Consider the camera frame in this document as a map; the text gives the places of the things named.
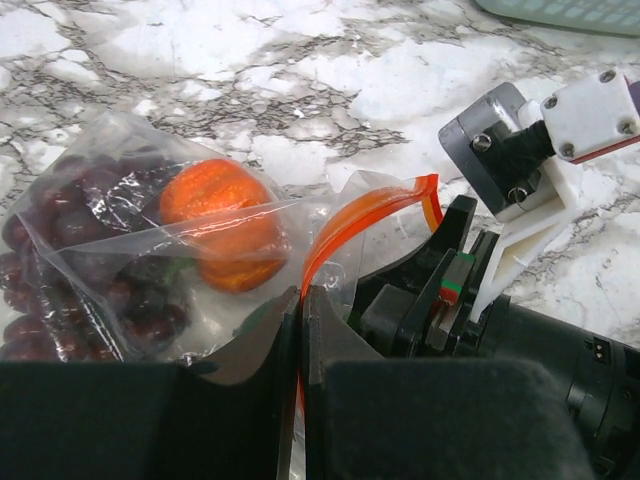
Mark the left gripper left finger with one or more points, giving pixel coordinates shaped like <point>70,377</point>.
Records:
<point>227,416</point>

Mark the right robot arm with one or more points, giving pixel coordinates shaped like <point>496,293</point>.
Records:
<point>597,376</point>

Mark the teal plastic basket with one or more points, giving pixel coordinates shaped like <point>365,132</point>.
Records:
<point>618,17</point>

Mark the dark purple fake grapes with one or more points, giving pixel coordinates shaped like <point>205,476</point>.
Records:
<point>81,283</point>

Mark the clear bag red zipper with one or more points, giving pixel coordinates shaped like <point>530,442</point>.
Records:
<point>215,317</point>

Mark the orange fake pumpkin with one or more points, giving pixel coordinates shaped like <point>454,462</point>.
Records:
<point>239,247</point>

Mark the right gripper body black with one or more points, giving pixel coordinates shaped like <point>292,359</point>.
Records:
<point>419,305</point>

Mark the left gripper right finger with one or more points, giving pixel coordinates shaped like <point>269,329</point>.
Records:
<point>368,417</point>

